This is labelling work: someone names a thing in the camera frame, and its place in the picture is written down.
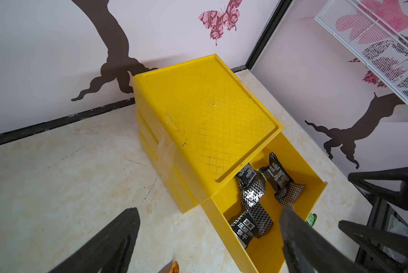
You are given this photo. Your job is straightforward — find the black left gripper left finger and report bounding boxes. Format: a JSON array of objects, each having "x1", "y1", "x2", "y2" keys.
[{"x1": 51, "y1": 208, "x2": 140, "y2": 273}]

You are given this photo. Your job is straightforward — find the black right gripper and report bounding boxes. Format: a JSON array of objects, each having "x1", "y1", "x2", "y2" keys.
[{"x1": 338, "y1": 167, "x2": 408, "y2": 273}]

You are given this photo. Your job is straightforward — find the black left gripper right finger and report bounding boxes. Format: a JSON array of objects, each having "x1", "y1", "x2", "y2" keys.
[{"x1": 279, "y1": 207, "x2": 365, "y2": 273}]

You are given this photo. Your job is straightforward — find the yellow top drawer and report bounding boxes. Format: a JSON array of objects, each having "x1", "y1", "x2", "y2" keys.
[{"x1": 201, "y1": 133, "x2": 327, "y2": 273}]

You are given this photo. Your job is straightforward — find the black cookie packet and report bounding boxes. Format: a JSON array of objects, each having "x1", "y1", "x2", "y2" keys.
[
  {"x1": 235, "y1": 163, "x2": 266, "y2": 208},
  {"x1": 229, "y1": 203, "x2": 274, "y2": 249},
  {"x1": 259, "y1": 152, "x2": 305, "y2": 207}
]

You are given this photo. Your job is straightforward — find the yellow plastic drawer cabinet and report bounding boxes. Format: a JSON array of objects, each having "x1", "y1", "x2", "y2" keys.
[{"x1": 132, "y1": 54, "x2": 283, "y2": 213}]

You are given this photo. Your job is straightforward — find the green cookie packet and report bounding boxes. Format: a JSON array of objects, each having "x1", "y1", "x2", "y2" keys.
[{"x1": 306, "y1": 213, "x2": 317, "y2": 227}]

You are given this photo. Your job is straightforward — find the orange cookie packet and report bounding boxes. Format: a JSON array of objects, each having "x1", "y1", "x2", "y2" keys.
[{"x1": 158, "y1": 261, "x2": 180, "y2": 273}]

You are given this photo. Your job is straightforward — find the white wire shelf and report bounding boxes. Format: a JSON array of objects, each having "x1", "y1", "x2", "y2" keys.
[{"x1": 314, "y1": 0, "x2": 408, "y2": 105}]

